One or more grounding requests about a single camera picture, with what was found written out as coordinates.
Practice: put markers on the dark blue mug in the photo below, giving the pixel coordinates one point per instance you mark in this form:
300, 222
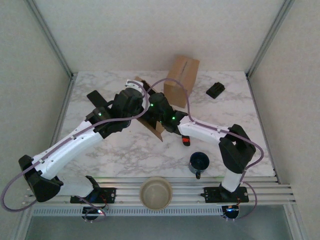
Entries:
199, 162

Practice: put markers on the brown cardboard express box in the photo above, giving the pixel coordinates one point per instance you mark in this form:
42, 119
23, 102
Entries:
182, 75
155, 130

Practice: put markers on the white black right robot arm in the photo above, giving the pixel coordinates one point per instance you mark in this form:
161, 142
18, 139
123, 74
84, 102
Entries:
200, 130

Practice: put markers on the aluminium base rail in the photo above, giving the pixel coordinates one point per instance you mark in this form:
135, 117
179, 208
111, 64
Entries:
187, 192

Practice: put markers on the aluminium frame post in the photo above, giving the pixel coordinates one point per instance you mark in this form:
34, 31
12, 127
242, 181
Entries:
50, 37
270, 37

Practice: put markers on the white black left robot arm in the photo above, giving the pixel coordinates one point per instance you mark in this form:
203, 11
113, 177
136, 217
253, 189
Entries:
67, 147

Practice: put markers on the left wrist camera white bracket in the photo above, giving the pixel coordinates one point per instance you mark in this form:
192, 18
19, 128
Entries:
131, 82

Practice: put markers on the black folding phone stand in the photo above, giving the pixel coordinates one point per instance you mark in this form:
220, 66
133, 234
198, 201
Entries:
216, 90

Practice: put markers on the black base electronics module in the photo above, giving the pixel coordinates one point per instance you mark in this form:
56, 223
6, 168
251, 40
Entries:
91, 212
231, 213

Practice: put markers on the beige bowl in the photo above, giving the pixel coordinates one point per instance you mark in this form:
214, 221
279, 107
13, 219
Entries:
155, 192

